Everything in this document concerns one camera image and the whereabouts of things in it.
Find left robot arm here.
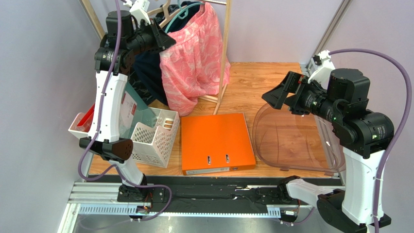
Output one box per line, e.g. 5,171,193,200
79,10,176,202

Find red folder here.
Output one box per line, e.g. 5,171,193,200
77,105,95,132

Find white perforated file basket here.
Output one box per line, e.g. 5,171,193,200
68,106,180,169

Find black and aluminium base rail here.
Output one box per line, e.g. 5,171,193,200
66,174,347,224

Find orange ring binder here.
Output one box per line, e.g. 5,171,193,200
181,113,256,175

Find teal plastic hanger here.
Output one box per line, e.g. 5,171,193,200
164,1,204,33

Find wooden hanger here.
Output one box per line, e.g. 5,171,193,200
147,0,180,28

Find transparent green folder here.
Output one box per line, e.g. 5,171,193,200
119,83,157,138

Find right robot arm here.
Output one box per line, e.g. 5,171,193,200
262,68,394,233

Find clear plastic tub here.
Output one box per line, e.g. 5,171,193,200
252,104,345,175

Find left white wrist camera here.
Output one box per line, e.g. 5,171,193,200
122,0,150,24

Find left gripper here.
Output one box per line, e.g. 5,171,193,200
126,17,178,55

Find navy blue shorts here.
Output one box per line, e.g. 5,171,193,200
129,4,201,106

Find pink patterned shorts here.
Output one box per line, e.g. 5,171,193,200
159,1,231,117

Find wooden clothes rack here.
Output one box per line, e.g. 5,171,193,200
80,0,232,115

